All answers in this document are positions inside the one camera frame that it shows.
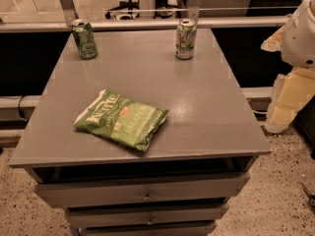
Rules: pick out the green jalapeno chip bag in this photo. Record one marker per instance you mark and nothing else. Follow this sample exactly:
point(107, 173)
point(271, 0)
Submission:
point(114, 117)

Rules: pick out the middle grey drawer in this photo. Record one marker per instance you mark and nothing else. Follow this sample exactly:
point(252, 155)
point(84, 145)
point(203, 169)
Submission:
point(146, 215)

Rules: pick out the grey metal railing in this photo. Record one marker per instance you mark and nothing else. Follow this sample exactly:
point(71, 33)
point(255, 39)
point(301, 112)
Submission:
point(57, 15)

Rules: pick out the top grey drawer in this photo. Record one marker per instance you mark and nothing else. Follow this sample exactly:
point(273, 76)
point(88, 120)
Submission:
point(142, 190)

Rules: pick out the bottom grey drawer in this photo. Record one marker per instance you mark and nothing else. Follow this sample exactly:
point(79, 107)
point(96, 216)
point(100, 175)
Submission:
point(196, 228)

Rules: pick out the grey drawer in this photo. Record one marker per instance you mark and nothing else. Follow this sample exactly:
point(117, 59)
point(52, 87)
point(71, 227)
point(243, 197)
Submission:
point(142, 190)
point(146, 215)
point(196, 228)

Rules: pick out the grey drawer cabinet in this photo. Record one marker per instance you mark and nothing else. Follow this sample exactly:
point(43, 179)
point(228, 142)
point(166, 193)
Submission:
point(209, 129)

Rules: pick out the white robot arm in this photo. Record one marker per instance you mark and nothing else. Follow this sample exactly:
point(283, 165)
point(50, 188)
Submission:
point(298, 40)

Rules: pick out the white green soda can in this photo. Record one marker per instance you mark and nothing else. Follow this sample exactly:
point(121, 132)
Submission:
point(185, 39)

